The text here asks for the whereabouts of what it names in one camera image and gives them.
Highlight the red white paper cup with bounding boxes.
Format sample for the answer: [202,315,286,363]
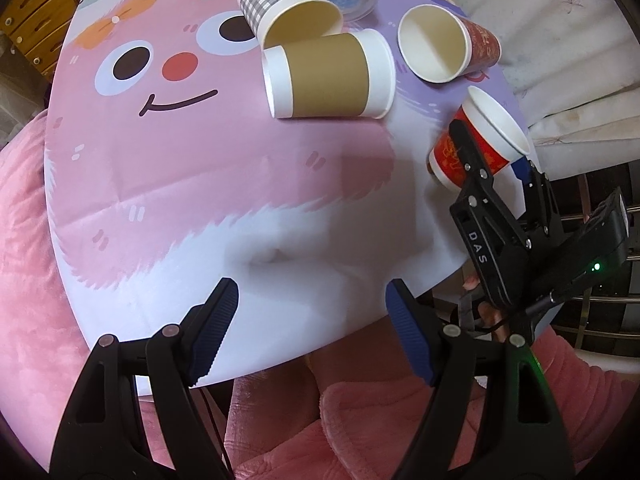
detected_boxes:
[427,86,530,192]

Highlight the red gold paper cup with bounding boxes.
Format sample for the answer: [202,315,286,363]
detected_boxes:
[397,4,502,84]

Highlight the brown sleeve paper cup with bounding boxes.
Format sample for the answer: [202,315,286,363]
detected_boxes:
[262,28,396,119]

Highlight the grey checkered paper cup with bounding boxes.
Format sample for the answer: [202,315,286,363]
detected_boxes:
[238,0,344,50]

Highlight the person's hand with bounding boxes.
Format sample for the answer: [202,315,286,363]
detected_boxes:
[463,274,509,342]

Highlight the pink fluffy blanket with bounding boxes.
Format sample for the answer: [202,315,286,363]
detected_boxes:
[1,115,639,479]

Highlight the white bed sheet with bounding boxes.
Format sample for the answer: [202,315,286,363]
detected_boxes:
[454,0,639,179]

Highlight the cartoon monster play mat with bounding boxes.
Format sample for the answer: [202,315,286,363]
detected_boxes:
[43,0,544,388]

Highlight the wooden drawer cabinet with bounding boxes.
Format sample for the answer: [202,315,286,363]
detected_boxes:
[1,0,79,80]

